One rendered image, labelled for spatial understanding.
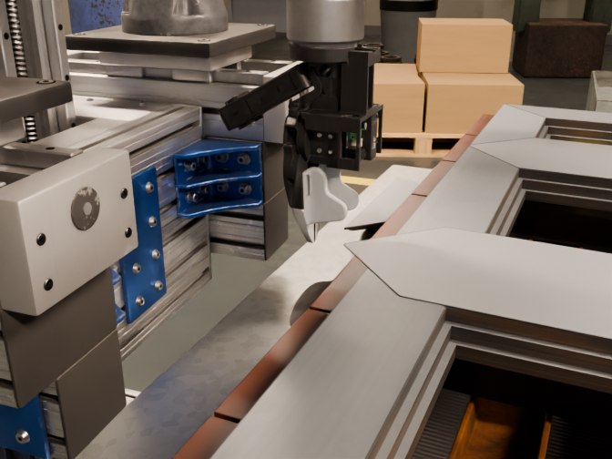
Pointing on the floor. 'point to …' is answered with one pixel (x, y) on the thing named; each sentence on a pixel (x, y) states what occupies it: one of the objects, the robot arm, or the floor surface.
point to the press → (559, 40)
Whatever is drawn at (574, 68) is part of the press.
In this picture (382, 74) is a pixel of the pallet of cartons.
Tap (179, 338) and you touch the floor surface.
